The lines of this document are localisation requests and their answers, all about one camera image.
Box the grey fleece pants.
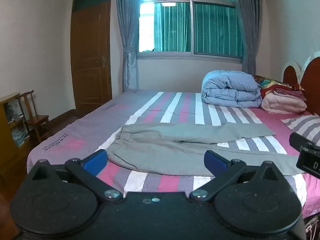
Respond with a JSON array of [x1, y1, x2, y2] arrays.
[[106, 122, 302, 176]]

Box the striped pillow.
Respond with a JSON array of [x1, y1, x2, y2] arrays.
[[282, 115, 320, 146]]

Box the striped pink grey bed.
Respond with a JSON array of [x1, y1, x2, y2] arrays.
[[27, 90, 319, 217]]

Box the wooden chair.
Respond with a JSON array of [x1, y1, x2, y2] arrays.
[[17, 90, 53, 144]]

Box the folded pink blanket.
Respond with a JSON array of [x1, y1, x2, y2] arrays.
[[260, 92, 307, 114]]

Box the red wooden headboard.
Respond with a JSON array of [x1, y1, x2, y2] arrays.
[[282, 56, 319, 115]]

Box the wooden shelf cabinet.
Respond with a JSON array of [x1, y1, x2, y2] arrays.
[[0, 92, 30, 177]]

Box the folded light blue duvet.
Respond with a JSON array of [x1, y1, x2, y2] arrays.
[[201, 70, 262, 108]]

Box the colourful red folded blanket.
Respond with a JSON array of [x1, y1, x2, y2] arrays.
[[253, 75, 306, 101]]

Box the brown wooden door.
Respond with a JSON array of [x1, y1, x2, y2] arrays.
[[70, 0, 112, 116]]

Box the window with green curtain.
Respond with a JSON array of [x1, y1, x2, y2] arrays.
[[138, 0, 244, 59]]

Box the right grey curtain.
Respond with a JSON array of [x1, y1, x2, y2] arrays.
[[235, 0, 263, 75]]

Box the grey curtain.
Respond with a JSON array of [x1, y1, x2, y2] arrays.
[[116, 0, 141, 92], [235, 0, 263, 75]]

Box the left grey curtain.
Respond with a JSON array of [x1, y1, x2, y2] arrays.
[[116, 0, 141, 92]]

